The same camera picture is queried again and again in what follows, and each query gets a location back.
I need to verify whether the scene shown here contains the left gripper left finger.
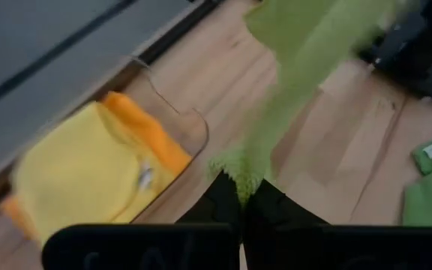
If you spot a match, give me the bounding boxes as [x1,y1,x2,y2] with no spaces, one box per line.
[41,170,242,270]

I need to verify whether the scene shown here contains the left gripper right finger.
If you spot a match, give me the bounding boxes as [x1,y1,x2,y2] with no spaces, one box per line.
[241,178,432,270]

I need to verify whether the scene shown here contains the yellow microfiber towel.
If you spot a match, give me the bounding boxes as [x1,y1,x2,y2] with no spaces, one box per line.
[11,100,178,245]

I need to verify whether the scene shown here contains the orange microfiber towel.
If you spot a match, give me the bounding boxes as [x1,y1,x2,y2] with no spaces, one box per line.
[0,91,194,241]

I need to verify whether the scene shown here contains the clear plastic bin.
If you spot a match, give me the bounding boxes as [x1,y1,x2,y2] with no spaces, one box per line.
[0,55,210,247]

